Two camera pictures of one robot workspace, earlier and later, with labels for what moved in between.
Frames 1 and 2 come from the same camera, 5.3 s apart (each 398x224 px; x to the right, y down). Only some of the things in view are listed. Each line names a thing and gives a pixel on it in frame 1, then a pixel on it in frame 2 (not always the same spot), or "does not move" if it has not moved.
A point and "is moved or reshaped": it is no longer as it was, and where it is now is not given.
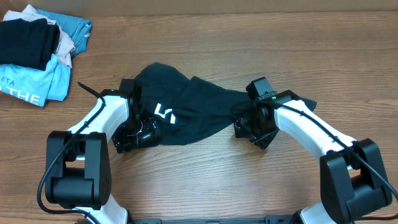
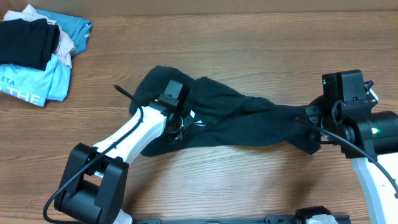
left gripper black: x=151 y=128 → x=173 y=137
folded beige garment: x=31 y=14 does not move
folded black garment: x=29 y=44 does not move
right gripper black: x=257 y=134 → x=313 y=113
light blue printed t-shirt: x=37 y=86 does not move
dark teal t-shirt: x=189 y=108 is moved or reshaped
